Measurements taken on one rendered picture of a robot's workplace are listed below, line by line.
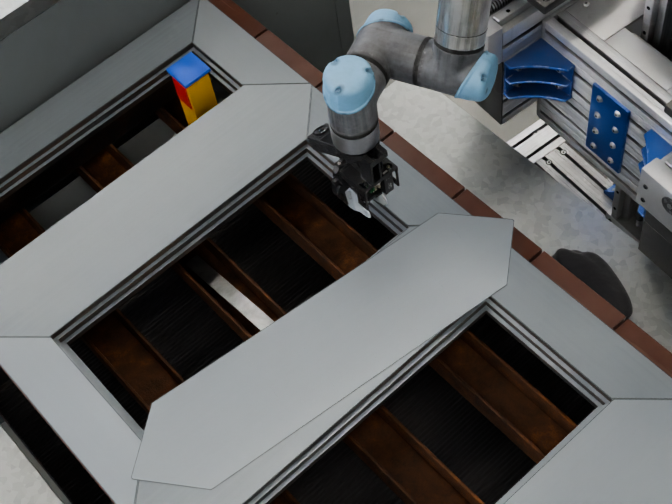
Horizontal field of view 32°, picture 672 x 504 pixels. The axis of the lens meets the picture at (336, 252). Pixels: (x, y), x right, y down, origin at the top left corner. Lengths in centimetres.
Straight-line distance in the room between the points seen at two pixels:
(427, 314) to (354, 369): 15
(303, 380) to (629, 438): 50
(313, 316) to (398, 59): 44
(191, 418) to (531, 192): 78
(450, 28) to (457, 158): 60
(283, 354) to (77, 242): 43
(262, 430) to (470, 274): 42
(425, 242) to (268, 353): 32
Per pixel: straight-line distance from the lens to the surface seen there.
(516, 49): 212
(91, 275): 203
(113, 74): 229
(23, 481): 201
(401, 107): 235
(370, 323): 189
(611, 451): 180
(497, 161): 226
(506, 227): 197
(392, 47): 176
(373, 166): 181
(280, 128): 212
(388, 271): 193
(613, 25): 212
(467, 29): 170
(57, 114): 226
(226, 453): 182
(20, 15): 219
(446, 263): 193
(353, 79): 170
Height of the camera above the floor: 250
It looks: 57 degrees down
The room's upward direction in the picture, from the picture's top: 11 degrees counter-clockwise
